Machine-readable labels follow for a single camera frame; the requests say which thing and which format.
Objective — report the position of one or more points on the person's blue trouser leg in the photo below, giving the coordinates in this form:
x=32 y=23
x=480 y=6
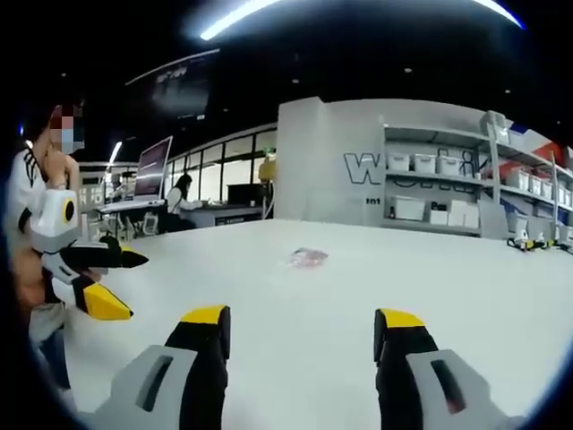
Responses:
x=56 y=358

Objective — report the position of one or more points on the white storage bin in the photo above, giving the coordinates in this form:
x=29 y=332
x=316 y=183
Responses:
x=449 y=165
x=399 y=162
x=425 y=163

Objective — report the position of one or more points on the dark hanging ceiling screen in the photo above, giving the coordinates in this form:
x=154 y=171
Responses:
x=177 y=85

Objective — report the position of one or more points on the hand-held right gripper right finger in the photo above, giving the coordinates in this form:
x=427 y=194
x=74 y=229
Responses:
x=461 y=385

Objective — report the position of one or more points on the tall grey shelving rack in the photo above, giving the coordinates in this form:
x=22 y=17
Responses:
x=532 y=179

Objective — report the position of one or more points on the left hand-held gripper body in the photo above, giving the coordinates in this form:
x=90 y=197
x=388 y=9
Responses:
x=56 y=215

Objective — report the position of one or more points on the grey metal shelving unit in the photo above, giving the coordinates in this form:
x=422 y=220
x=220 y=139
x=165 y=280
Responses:
x=436 y=183

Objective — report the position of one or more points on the large standing display screen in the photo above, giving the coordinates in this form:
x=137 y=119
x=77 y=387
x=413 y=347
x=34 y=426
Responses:
x=152 y=168

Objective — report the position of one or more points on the black office desk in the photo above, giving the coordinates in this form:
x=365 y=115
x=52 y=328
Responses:
x=224 y=218

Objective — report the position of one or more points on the curved ceiling light strip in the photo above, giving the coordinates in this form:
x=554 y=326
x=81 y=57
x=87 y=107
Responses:
x=501 y=11

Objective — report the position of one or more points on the clear resealable bag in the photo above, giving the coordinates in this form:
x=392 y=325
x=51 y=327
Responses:
x=305 y=258

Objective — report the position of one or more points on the person in white shirt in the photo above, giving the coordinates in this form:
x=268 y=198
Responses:
x=22 y=188

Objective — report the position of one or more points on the large white storage box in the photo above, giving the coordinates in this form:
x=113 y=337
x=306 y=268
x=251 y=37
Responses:
x=409 y=209

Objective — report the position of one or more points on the row of white bins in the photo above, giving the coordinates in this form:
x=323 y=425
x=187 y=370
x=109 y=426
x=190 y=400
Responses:
x=537 y=183

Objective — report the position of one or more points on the short ceiling light strip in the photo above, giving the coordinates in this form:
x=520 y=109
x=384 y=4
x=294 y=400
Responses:
x=115 y=154

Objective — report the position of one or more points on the yellow machine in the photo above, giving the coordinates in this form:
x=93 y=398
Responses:
x=267 y=169

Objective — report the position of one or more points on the black computer monitor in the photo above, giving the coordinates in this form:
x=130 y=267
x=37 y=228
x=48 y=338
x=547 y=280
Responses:
x=245 y=195

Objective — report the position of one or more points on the yellow black tools on table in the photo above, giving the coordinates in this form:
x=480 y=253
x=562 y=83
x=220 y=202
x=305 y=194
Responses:
x=535 y=243

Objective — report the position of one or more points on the small white box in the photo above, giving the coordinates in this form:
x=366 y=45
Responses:
x=439 y=214

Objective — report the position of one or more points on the long ceiling light strip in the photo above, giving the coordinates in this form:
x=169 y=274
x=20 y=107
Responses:
x=235 y=20

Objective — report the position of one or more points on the white office chair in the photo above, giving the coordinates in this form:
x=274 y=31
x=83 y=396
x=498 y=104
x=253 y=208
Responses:
x=150 y=224

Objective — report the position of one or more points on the white flat boxes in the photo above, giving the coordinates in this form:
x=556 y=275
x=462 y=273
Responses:
x=464 y=214

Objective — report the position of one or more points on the white work desk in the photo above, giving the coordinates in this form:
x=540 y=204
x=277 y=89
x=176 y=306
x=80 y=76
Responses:
x=130 y=206

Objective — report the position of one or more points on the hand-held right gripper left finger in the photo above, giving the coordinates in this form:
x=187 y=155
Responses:
x=134 y=385

